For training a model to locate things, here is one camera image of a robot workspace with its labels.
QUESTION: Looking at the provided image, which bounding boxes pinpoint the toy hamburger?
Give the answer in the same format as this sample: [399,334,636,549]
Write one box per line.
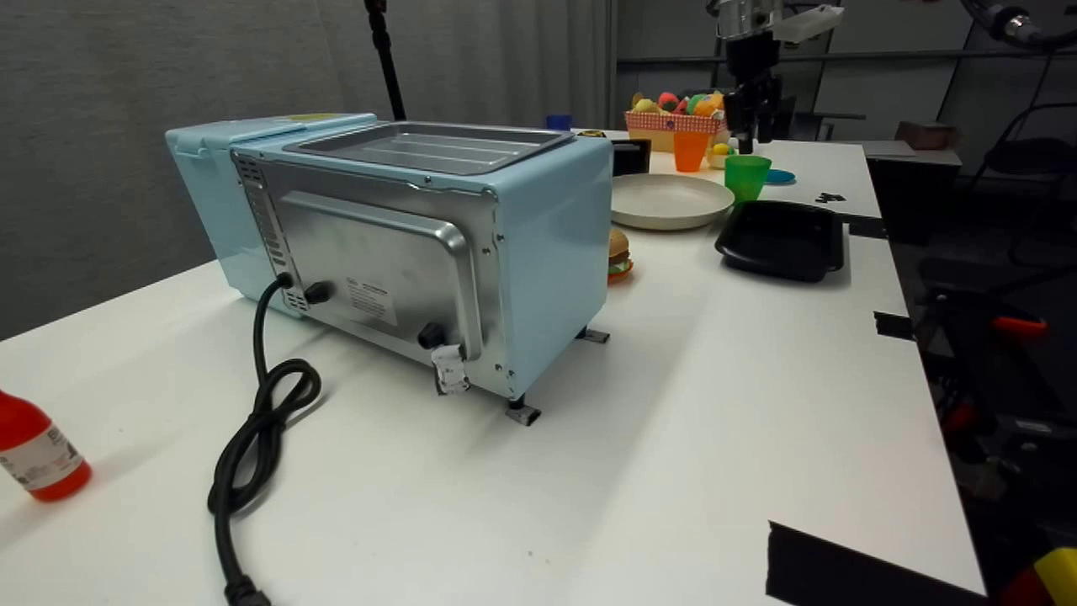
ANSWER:
[607,229,631,287]

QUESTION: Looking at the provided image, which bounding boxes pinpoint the beige round plate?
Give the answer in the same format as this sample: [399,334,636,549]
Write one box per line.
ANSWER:
[613,176,734,233]

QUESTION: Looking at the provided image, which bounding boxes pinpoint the orange bottle white label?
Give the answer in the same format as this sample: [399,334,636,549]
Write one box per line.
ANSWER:
[0,391,92,501]

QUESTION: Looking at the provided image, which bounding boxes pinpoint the pink basket of toy fruit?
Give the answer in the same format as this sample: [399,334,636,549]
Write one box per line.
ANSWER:
[623,91,728,153]

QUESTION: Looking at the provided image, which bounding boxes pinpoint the black power cord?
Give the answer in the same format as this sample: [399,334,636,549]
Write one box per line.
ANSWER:
[204,272,327,606]

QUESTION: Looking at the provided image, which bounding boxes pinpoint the black tripod pole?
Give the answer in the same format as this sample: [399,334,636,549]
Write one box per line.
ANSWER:
[362,0,408,121]

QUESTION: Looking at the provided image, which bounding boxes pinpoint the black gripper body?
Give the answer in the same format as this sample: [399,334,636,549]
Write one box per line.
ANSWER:
[728,35,779,118]

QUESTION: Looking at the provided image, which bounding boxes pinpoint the green plastic cup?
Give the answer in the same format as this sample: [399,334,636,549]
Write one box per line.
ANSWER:
[724,157,769,204]

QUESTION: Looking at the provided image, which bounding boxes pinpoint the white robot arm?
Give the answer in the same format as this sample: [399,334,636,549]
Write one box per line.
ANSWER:
[706,0,1077,157]

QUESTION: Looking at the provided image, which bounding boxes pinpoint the black plastic tray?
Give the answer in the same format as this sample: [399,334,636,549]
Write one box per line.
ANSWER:
[713,204,844,283]

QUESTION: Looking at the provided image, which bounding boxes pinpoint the blue round lid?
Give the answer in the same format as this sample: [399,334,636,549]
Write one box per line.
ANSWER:
[766,168,797,187]

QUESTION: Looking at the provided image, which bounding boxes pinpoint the light blue toaster oven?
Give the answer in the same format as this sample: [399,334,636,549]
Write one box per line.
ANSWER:
[163,116,613,400]

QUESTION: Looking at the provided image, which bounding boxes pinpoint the red and yellow tool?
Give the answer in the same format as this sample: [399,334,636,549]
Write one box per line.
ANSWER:
[999,545,1077,606]

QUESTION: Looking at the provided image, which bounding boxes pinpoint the orange plastic cup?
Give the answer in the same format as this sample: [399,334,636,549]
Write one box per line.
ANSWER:
[672,126,713,172]

